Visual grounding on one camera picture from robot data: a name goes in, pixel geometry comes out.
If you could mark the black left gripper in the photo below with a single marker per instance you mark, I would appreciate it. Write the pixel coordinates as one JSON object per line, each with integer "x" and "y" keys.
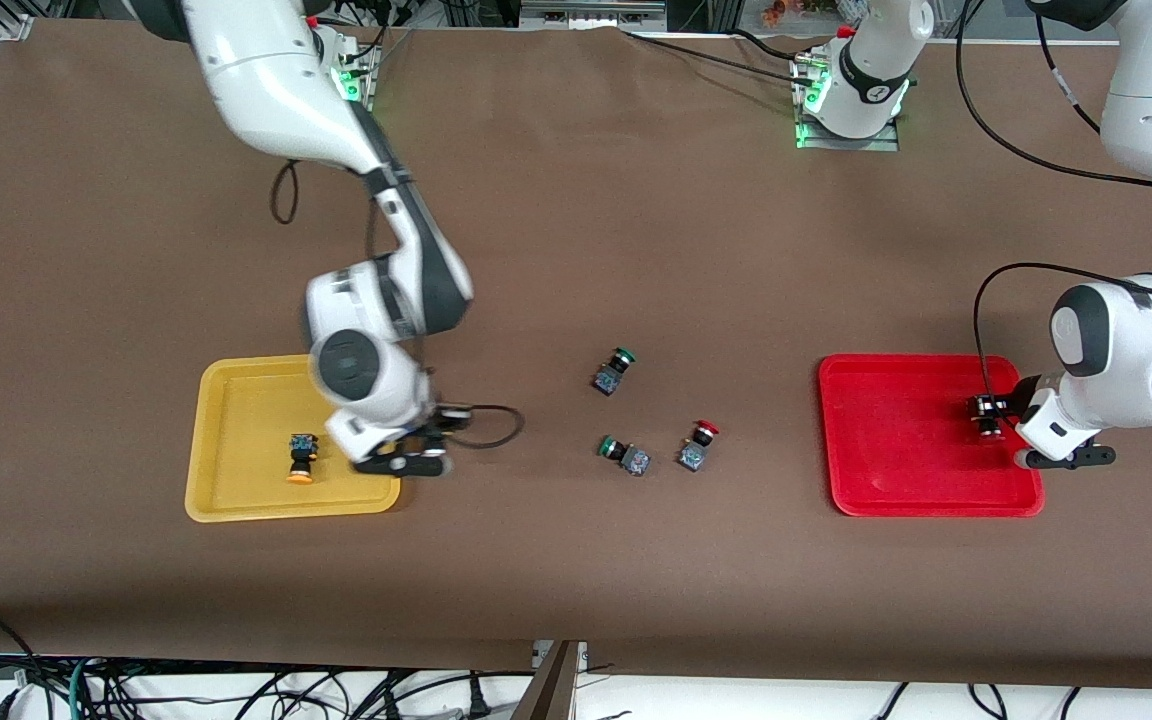
{"x": 1015, "y": 401}

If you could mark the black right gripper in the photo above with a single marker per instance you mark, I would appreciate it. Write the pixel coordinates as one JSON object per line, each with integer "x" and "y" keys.
{"x": 433, "y": 430}

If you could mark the red push button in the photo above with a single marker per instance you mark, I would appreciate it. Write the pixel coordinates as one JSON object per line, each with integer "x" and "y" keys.
{"x": 987, "y": 418}
{"x": 696, "y": 447}

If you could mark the yellow push button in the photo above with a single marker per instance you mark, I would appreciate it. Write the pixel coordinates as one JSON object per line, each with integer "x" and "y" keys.
{"x": 302, "y": 455}

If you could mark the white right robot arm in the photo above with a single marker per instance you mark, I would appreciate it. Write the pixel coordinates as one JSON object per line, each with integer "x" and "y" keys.
{"x": 276, "y": 80}

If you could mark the red plastic tray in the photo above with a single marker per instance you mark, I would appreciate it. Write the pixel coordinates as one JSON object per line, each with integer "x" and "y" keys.
{"x": 896, "y": 450}

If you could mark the green push button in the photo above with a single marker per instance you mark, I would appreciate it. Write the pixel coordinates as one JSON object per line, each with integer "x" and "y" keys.
{"x": 612, "y": 371}
{"x": 626, "y": 456}

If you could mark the yellow plastic tray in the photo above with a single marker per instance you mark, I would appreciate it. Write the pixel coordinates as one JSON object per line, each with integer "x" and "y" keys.
{"x": 246, "y": 430}

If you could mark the brown table cover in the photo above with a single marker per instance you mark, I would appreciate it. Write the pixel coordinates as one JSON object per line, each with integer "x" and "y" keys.
{"x": 636, "y": 250}

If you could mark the orange background objects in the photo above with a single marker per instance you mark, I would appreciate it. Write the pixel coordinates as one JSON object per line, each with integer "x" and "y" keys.
{"x": 796, "y": 12}

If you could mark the metal table post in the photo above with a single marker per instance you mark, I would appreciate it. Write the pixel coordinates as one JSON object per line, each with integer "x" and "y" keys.
{"x": 551, "y": 690}

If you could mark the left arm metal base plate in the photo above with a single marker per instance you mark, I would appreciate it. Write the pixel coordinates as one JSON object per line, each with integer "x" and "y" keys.
{"x": 806, "y": 140}

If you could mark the grey metal rail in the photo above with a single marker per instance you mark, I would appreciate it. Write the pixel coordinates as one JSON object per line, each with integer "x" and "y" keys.
{"x": 591, "y": 12}

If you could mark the aluminium frame corner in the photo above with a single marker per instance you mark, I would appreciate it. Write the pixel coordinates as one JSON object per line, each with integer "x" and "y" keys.
{"x": 14, "y": 27}

